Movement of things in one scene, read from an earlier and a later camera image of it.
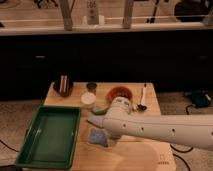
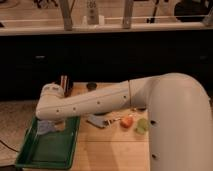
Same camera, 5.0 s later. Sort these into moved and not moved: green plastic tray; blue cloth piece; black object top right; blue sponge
Moved: blue sponge
Not moved: blue cloth piece; black object top right; green plastic tray
